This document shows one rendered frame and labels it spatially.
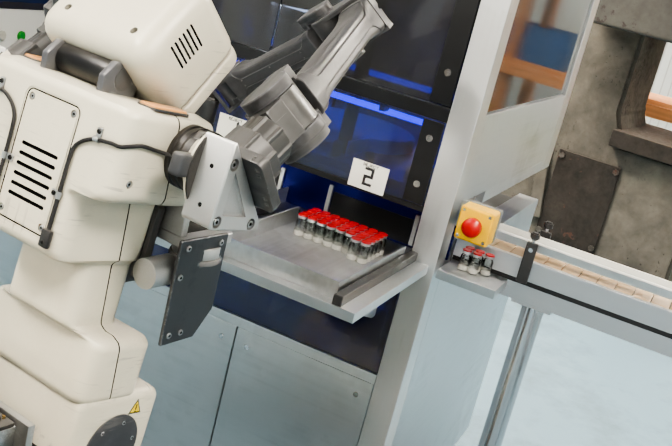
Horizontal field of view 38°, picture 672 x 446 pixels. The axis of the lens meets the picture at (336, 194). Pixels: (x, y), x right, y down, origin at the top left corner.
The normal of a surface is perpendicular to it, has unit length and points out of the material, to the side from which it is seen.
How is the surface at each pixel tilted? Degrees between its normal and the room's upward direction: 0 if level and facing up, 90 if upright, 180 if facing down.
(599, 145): 90
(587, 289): 90
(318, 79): 48
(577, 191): 90
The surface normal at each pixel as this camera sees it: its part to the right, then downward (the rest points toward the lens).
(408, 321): -0.40, 0.14
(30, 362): -0.51, -0.04
